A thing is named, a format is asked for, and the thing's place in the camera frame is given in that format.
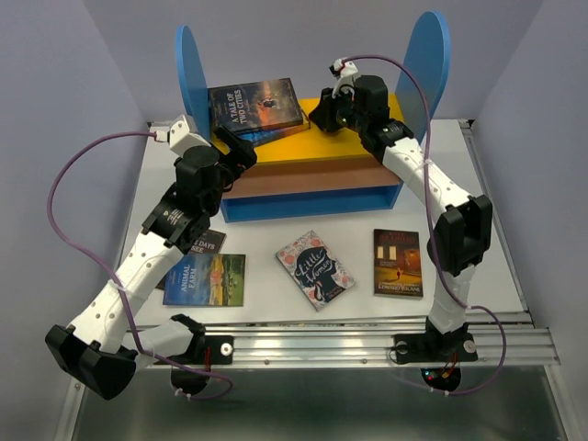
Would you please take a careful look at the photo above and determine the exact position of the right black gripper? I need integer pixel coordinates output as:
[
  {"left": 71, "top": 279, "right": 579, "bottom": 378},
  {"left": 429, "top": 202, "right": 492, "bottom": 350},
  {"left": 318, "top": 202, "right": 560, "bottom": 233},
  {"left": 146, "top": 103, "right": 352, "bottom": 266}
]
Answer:
[{"left": 305, "top": 84, "right": 366, "bottom": 134}]

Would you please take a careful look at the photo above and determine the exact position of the Jane Eyre blue book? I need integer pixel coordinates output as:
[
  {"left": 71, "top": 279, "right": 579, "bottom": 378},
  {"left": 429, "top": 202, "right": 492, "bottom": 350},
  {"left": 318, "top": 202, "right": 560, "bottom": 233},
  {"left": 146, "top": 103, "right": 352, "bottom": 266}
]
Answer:
[{"left": 240, "top": 122, "right": 311, "bottom": 147}]

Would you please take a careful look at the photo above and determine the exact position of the A Tale of Two Cities book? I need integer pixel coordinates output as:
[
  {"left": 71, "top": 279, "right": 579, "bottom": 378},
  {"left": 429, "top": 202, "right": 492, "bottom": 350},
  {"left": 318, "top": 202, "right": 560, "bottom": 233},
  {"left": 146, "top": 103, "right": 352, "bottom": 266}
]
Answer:
[{"left": 209, "top": 78, "right": 304, "bottom": 134}]

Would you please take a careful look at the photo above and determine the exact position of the Little Women book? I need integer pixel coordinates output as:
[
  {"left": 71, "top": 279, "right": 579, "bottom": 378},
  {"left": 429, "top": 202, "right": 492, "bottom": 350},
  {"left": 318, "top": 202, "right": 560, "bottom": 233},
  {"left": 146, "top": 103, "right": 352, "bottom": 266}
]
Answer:
[{"left": 276, "top": 231, "right": 356, "bottom": 311}]

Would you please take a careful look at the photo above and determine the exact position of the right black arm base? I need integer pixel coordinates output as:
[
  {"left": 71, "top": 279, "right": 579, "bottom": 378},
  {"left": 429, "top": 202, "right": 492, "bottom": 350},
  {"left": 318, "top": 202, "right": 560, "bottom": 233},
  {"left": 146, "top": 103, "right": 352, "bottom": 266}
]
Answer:
[{"left": 388, "top": 331, "right": 479, "bottom": 395}]

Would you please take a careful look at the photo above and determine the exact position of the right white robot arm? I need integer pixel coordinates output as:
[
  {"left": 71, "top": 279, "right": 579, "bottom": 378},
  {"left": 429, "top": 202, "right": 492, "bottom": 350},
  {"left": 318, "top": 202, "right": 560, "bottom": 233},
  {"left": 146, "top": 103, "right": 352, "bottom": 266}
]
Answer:
[{"left": 310, "top": 75, "right": 492, "bottom": 358}]

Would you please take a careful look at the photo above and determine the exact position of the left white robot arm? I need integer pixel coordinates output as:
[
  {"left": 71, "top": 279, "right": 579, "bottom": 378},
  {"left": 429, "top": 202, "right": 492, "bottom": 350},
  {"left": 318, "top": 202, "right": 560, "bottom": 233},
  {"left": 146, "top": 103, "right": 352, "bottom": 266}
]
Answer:
[{"left": 45, "top": 123, "right": 257, "bottom": 401}]

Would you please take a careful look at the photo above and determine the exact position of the blue and yellow wooden bookshelf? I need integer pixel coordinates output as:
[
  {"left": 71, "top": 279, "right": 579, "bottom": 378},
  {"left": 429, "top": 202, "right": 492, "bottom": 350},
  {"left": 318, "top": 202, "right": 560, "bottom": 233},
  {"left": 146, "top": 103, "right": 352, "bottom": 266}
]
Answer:
[{"left": 175, "top": 11, "right": 452, "bottom": 224}]

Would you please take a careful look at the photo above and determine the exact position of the dark Days to See book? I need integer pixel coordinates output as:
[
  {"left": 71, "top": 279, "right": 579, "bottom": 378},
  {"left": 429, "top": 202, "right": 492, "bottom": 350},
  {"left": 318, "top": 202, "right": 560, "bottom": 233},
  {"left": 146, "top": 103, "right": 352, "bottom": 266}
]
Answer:
[{"left": 156, "top": 230, "right": 226, "bottom": 291}]

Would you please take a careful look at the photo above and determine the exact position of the Animal Farm book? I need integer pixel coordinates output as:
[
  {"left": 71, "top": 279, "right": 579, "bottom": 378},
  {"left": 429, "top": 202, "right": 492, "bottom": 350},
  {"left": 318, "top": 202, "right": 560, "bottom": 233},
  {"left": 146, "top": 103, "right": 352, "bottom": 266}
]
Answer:
[{"left": 163, "top": 254, "right": 245, "bottom": 307}]

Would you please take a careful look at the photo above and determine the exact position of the Edward Rulane brown book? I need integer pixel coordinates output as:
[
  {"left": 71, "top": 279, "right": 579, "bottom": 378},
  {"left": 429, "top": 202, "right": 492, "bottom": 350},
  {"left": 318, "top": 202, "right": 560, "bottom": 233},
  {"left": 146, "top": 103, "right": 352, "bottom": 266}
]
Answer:
[{"left": 373, "top": 229, "right": 424, "bottom": 299}]

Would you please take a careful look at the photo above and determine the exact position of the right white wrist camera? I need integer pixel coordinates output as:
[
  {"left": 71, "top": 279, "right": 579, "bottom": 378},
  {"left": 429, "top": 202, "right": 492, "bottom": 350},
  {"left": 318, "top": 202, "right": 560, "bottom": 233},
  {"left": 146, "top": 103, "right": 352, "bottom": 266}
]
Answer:
[{"left": 329, "top": 58, "right": 360, "bottom": 98}]

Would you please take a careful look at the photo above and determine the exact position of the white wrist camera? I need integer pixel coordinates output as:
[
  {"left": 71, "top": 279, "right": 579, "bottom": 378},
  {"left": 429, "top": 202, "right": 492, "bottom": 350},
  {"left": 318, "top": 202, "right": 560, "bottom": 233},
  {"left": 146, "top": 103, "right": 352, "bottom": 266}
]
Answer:
[
  {"left": 329, "top": 58, "right": 360, "bottom": 98},
  {"left": 153, "top": 115, "right": 211, "bottom": 157}
]

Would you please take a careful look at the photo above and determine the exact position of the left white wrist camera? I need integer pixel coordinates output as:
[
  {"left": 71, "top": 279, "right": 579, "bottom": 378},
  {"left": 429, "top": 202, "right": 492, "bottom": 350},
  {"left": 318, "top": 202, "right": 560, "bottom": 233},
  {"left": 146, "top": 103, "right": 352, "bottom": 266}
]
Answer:
[{"left": 153, "top": 115, "right": 211, "bottom": 157}]

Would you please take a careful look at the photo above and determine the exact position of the aluminium rail frame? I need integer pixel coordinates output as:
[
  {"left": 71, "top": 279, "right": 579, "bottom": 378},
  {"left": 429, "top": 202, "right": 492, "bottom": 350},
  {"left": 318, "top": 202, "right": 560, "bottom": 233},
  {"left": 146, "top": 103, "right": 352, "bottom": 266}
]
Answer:
[{"left": 75, "top": 119, "right": 562, "bottom": 368}]

